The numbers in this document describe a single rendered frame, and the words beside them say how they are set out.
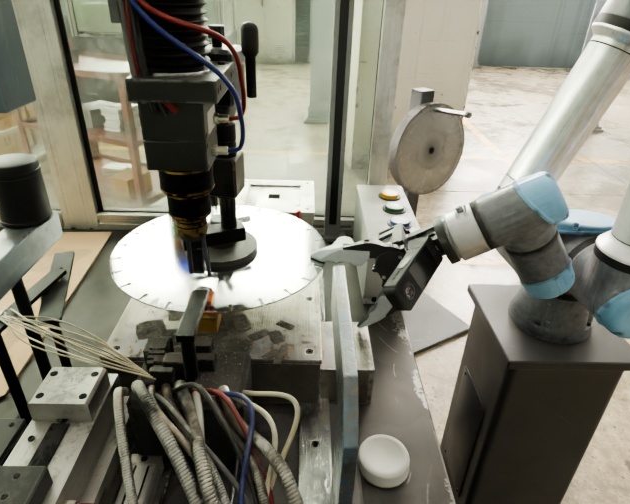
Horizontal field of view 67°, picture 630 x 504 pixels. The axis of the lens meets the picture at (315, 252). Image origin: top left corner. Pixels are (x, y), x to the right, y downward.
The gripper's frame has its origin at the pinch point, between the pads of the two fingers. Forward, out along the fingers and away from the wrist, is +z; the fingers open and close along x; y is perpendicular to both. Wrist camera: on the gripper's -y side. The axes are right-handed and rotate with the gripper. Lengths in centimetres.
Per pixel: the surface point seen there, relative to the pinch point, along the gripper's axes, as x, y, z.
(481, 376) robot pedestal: -40.7, 17.2, -10.1
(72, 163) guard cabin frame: 40, 37, 54
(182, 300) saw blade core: 15.4, -13.8, 12.0
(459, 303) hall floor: -101, 132, 8
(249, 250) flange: 13.2, -0.8, 7.0
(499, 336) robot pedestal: -28.8, 13.0, -17.9
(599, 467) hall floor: -121, 49, -21
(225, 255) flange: 15.0, -3.2, 9.4
